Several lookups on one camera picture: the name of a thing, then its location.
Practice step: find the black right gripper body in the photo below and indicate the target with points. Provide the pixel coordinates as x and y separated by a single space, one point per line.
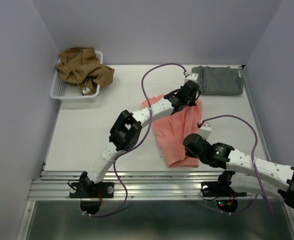
201 158

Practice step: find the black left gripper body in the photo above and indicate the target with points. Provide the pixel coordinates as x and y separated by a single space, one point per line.
190 101

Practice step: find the grey pleated skirt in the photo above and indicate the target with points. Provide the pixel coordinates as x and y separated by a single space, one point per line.
219 81

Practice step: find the pink skirt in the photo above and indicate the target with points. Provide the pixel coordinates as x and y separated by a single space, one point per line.
170 132

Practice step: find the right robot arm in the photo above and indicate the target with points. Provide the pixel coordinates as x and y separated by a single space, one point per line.
241 176

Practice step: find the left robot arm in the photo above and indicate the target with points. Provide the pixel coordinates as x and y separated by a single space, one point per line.
125 132

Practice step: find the olive brown skirt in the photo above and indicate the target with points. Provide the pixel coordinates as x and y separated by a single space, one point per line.
82 67

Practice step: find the white plastic bin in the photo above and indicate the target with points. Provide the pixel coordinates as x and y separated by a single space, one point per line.
69 93

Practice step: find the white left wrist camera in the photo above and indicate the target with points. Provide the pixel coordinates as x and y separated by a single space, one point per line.
192 79

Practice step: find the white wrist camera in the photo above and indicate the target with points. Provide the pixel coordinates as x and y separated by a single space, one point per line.
204 130
192 79

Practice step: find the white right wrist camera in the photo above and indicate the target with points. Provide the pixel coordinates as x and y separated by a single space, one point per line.
204 130

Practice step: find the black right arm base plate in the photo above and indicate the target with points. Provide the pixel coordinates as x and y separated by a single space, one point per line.
212 189

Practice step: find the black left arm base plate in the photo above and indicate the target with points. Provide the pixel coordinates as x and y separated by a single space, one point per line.
100 190

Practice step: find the aluminium rail frame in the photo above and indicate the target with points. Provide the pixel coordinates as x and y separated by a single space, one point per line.
161 203

